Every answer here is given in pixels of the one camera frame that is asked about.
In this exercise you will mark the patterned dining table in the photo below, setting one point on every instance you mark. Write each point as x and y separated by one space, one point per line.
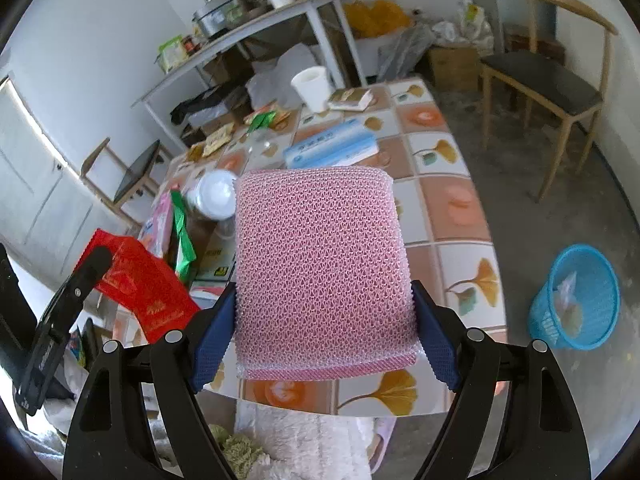
450 200

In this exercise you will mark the grey plastic bag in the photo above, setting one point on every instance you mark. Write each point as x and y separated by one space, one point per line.
405 50

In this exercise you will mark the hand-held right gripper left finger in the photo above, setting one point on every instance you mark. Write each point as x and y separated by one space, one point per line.
215 345

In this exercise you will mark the small brown white box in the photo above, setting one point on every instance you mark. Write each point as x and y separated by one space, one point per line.
350 99

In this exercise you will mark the pink orange snack bag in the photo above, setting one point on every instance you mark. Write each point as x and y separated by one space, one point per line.
157 225

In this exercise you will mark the brown cardboard box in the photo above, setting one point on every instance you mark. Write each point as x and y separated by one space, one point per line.
455 67

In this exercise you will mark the wooden chair black seat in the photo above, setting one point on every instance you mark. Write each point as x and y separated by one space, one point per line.
137 170
540 80

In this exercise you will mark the white paper cup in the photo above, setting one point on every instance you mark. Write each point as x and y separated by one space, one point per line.
312 90

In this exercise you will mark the white shelf table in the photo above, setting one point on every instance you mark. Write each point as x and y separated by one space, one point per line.
260 20

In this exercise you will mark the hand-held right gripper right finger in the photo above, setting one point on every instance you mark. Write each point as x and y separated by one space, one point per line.
437 345

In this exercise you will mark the blue plastic mesh wastebasket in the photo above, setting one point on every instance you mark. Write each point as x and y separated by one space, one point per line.
595 320

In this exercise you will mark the pink slipper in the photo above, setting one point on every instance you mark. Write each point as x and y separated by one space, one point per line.
382 442

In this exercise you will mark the green snack bag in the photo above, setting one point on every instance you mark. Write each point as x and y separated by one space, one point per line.
182 240

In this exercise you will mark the yellow small snack packet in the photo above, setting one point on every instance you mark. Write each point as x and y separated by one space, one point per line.
219 137

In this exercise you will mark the white printed plastic bag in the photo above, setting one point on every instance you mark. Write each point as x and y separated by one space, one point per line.
474 20

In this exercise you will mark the pink mesh sponge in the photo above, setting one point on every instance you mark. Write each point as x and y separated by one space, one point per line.
320 270

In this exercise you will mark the yellow plastic bag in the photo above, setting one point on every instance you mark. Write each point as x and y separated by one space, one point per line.
375 17

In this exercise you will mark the red sauce jar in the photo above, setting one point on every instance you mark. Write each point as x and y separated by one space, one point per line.
188 46

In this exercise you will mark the green small snack packet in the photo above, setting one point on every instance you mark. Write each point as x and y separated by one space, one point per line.
262 120

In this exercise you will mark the black cloth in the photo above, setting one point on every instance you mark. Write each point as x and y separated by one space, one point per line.
205 105

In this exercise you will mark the white plastic wrapper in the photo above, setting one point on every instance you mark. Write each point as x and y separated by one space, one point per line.
567 285

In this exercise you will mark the steel cooking pot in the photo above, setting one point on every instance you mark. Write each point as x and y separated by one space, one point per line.
220 15

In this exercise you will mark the blue tissue pack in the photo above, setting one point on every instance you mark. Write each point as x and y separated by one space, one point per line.
330 147

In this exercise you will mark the white fluffy robe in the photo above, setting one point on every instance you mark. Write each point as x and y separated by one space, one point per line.
300 440

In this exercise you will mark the green food packet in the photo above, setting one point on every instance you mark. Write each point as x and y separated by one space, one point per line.
171 54

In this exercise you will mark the brown paper sheet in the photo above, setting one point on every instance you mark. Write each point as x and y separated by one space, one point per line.
571 316

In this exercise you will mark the red foil packet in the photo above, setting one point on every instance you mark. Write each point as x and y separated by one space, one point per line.
145 285

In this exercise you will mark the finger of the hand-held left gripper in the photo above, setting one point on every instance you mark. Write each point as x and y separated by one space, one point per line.
50 340

